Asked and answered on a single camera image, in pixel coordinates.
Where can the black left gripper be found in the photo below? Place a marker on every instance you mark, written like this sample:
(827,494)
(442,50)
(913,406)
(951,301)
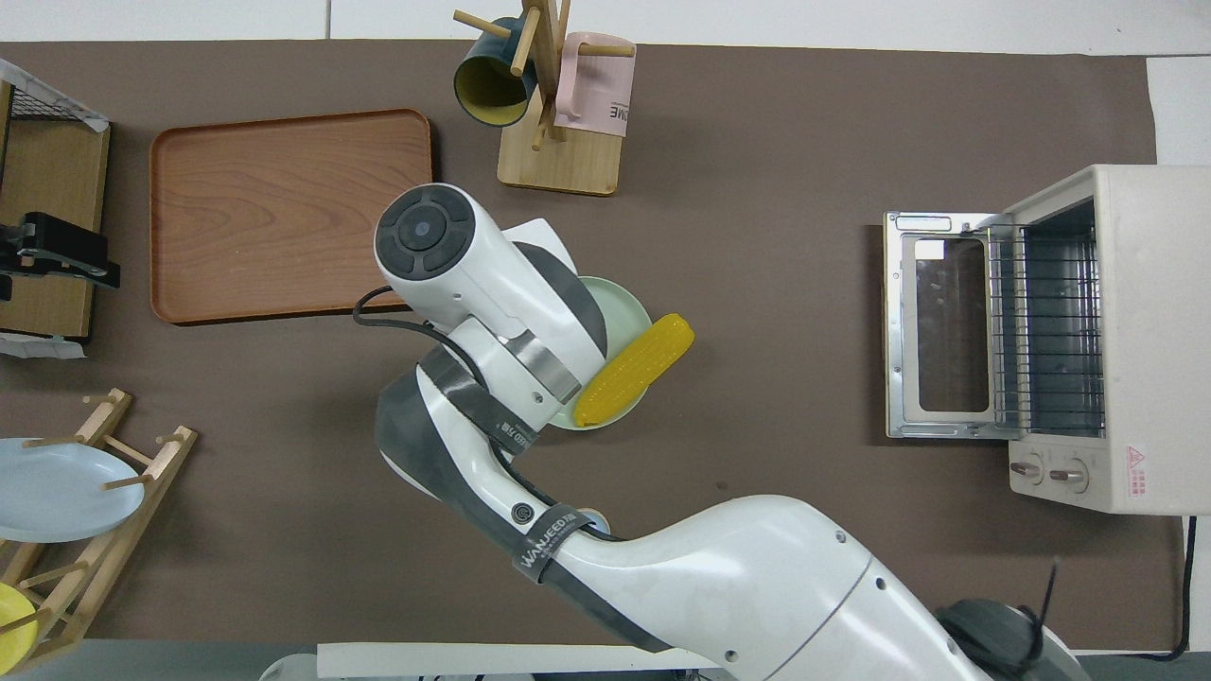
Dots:
(66,241)

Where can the mint green plate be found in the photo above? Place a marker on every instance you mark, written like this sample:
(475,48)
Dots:
(620,317)

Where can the yellow corn cob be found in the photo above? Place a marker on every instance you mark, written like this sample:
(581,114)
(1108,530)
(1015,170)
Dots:
(634,369)

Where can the glass oven door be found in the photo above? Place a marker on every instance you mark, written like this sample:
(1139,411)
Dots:
(899,331)

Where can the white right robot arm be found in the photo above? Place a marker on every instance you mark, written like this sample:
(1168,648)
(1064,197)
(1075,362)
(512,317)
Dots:
(757,586)

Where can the beige oven knob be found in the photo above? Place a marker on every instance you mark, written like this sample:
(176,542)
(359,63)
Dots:
(1027,469)
(1069,476)

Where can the white toaster oven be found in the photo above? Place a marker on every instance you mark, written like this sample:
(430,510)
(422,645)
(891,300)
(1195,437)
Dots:
(1154,331)

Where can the wooden box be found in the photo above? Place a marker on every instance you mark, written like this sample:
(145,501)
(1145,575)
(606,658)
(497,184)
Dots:
(47,170)

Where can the white cloth covered basket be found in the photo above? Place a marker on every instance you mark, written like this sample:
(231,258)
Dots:
(90,115)

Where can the brown wooden tray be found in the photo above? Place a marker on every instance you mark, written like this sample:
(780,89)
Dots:
(284,218)

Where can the wooden plate rack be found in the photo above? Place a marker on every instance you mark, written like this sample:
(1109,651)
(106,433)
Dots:
(166,459)

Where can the light blue plate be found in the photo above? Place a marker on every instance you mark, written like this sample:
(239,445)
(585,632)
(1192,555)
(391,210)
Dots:
(57,492)

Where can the yellow plate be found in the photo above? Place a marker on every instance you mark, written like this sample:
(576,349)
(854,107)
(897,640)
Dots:
(11,624)

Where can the dark teal mug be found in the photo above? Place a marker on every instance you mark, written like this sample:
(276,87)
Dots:
(482,95)

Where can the wooden mug tree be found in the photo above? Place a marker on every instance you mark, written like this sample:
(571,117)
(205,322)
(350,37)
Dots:
(568,165)

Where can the pink mug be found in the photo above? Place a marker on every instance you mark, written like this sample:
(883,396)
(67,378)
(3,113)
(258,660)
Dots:
(596,95)

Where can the brown table mat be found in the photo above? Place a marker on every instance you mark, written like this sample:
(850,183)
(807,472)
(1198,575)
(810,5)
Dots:
(757,142)

